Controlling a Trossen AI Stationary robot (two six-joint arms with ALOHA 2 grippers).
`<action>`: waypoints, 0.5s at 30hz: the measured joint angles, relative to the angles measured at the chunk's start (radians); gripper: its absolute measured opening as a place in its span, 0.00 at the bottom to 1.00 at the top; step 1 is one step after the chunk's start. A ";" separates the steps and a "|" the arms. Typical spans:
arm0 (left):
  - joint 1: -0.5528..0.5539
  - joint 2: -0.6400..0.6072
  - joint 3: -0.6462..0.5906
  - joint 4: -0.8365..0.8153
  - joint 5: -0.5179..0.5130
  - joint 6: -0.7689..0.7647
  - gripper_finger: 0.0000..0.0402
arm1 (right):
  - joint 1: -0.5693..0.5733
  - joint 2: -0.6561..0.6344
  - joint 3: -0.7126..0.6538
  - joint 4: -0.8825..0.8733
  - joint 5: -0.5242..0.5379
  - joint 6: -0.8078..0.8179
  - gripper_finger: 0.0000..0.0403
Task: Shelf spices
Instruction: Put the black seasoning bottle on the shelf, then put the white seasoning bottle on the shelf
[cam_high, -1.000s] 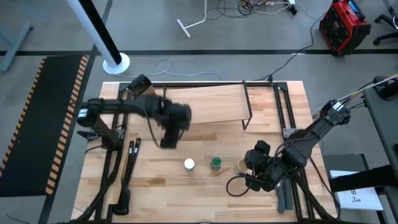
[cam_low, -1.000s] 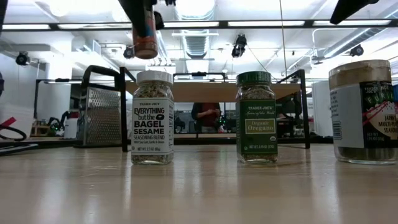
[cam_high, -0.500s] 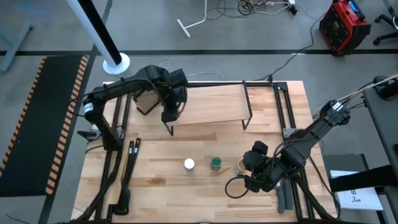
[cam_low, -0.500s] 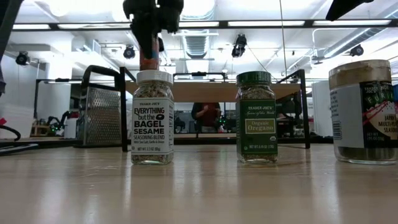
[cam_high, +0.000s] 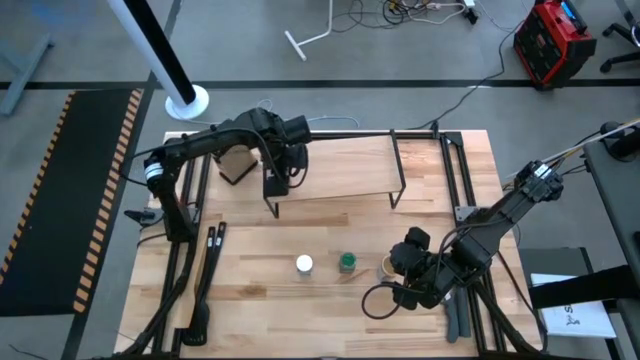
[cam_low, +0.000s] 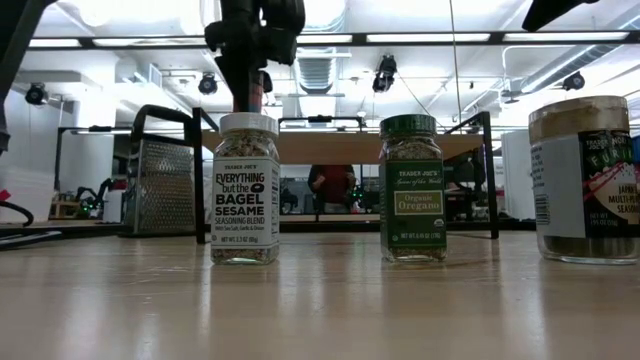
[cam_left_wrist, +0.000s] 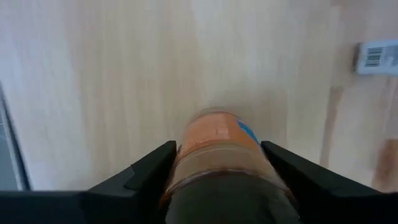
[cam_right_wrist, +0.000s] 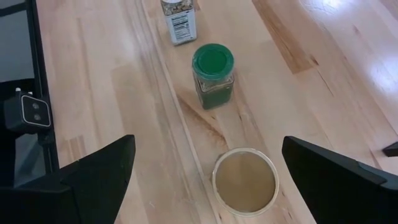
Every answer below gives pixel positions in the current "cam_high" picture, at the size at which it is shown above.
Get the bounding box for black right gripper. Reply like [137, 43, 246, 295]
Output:
[390, 227, 446, 311]

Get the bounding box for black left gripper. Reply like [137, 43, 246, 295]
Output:
[263, 142, 309, 199]

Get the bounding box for dark spice jar gold lid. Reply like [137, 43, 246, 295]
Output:
[378, 253, 400, 282]

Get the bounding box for bagel seasoning jar white lid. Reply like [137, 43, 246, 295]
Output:
[294, 253, 315, 276]

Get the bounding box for wooden shelf black metal legs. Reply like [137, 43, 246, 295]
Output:
[263, 128, 407, 220]

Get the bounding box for metal box grater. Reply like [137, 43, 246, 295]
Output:
[212, 144, 260, 186]

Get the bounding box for thin wooden skewer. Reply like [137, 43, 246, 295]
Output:
[339, 268, 372, 285]

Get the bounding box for black nylon spatula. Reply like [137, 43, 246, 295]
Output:
[192, 221, 229, 346]

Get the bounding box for black slotted turner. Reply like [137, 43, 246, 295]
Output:
[180, 225, 217, 347]

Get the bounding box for wooden spatula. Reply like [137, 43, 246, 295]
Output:
[189, 234, 207, 326]

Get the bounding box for small black clamp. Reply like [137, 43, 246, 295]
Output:
[123, 208, 159, 227]

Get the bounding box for white T-shaped stand leg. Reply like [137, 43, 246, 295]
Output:
[283, 0, 335, 62]

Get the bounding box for grey flat panel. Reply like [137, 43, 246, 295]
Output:
[518, 247, 594, 281]

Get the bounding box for black flat bar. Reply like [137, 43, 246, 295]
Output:
[528, 264, 640, 310]

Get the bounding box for white printed paper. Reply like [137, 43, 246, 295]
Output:
[530, 272, 618, 340]

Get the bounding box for white pole stand black stripe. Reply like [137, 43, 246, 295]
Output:
[106, 0, 211, 121]

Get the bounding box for black hazard striped floor mat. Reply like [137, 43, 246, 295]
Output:
[0, 88, 146, 317]

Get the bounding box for grey desk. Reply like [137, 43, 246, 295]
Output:
[582, 139, 640, 360]

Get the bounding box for black round stand base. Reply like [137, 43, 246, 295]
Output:
[599, 121, 640, 162]

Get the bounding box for red and black tool case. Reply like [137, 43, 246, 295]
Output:
[513, 0, 598, 91]

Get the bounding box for grey table leg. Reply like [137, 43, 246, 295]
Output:
[0, 32, 55, 117]

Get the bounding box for black office chair base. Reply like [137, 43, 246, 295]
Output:
[599, 0, 640, 74]

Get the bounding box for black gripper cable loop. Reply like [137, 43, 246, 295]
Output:
[360, 281, 401, 321]

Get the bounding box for grey handled tongs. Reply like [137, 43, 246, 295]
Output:
[444, 287, 474, 345]

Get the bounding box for thin white cable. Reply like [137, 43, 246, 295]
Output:
[305, 114, 361, 129]

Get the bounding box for black cable conduit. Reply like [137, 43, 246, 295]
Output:
[472, 279, 546, 357]
[117, 239, 199, 359]

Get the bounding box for black aluminium rig frame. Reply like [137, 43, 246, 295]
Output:
[149, 128, 544, 360]

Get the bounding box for tangled floor cables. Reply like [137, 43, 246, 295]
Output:
[332, 0, 481, 34]

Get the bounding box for white cable bundle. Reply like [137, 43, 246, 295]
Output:
[504, 117, 640, 179]

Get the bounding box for black power cable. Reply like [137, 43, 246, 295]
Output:
[407, 19, 524, 132]

